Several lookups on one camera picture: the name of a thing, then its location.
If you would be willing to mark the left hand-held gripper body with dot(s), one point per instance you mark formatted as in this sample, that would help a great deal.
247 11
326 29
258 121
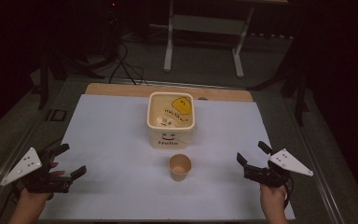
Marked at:
21 165

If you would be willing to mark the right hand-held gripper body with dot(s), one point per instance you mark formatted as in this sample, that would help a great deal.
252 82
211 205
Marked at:
289 163

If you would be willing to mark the brown paper cup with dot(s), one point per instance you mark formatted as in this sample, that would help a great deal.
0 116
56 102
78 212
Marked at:
180 169

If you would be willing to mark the cream square bin smiley face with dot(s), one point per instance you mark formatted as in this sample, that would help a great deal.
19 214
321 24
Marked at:
171 140

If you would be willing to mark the person's left hand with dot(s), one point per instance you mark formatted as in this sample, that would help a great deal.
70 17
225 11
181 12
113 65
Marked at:
35 198

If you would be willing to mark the person's right hand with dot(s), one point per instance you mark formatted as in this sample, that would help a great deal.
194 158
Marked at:
272 199

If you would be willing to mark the black square floor plate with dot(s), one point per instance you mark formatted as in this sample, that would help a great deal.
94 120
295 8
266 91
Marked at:
56 115

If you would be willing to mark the white table mat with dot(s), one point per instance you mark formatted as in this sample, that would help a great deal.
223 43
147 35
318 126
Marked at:
112 140

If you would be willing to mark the black stand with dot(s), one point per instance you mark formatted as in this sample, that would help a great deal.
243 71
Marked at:
292 77
45 81

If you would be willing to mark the clear plastic bag yellow print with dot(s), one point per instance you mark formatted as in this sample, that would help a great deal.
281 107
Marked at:
181 105

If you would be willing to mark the white metal stand frame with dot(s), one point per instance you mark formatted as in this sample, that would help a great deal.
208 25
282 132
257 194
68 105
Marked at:
206 25

